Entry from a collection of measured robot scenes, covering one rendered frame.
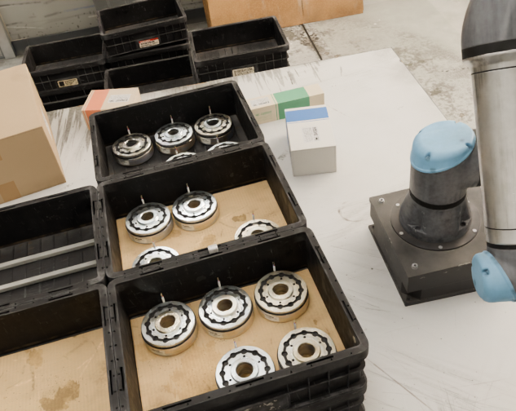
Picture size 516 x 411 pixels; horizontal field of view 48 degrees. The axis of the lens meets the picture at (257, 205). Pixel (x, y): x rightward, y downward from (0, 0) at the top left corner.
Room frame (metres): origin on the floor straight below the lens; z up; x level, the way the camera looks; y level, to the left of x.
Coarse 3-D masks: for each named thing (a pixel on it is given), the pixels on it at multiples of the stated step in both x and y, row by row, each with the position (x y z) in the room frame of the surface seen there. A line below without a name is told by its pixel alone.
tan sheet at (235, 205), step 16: (224, 192) 1.05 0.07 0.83; (240, 192) 1.04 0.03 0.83; (256, 192) 1.03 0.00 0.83; (224, 208) 0.99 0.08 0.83; (240, 208) 0.98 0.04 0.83; (256, 208) 0.98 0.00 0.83; (272, 208) 0.97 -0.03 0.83; (224, 224) 0.94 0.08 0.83; (240, 224) 0.93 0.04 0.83; (128, 240) 0.93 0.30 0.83; (176, 240) 0.91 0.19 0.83; (192, 240) 0.90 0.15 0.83; (208, 240) 0.90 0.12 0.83; (224, 240) 0.89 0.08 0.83; (128, 256) 0.88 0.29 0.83
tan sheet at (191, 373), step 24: (240, 288) 0.75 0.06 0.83; (312, 288) 0.72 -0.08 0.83; (312, 312) 0.66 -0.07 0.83; (240, 336) 0.63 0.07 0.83; (264, 336) 0.63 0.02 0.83; (336, 336) 0.61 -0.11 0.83; (144, 360) 0.61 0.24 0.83; (168, 360) 0.60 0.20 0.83; (192, 360) 0.60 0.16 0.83; (216, 360) 0.59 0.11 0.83; (144, 384) 0.56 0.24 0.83; (168, 384) 0.56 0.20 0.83; (192, 384) 0.55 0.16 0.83; (216, 384) 0.54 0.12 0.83; (144, 408) 0.52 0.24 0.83
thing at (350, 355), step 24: (264, 240) 0.78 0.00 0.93; (312, 240) 0.76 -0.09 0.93; (168, 264) 0.75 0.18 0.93; (192, 264) 0.74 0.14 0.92; (336, 288) 0.63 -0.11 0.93; (120, 336) 0.60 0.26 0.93; (360, 336) 0.53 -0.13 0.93; (120, 360) 0.55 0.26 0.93; (312, 360) 0.50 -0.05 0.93; (336, 360) 0.49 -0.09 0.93; (360, 360) 0.50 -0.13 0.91; (120, 384) 0.51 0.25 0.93; (240, 384) 0.48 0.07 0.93; (264, 384) 0.47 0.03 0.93; (168, 408) 0.46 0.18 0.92; (192, 408) 0.45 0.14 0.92
